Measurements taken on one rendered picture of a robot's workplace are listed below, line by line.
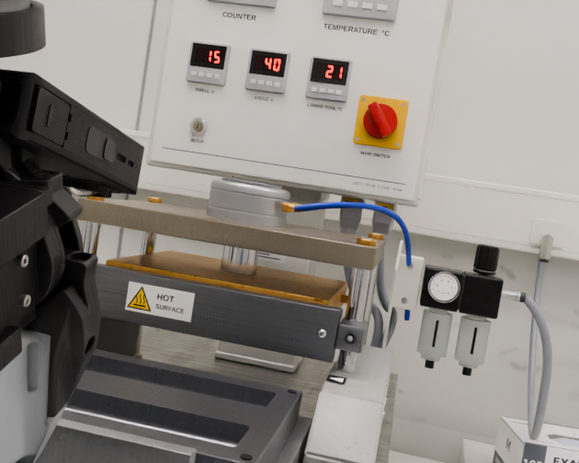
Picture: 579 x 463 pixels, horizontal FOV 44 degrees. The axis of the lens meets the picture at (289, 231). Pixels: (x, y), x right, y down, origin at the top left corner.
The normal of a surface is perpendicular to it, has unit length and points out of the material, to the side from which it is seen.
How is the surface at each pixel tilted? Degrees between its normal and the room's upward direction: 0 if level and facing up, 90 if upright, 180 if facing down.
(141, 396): 0
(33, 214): 90
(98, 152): 88
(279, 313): 90
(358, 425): 41
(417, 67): 90
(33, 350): 110
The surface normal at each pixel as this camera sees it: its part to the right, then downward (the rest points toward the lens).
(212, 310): -0.18, 0.03
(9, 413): 0.97, 0.22
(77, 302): 0.86, -0.37
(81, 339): -0.22, 0.51
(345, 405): 0.00, -0.73
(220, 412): 0.15, -0.99
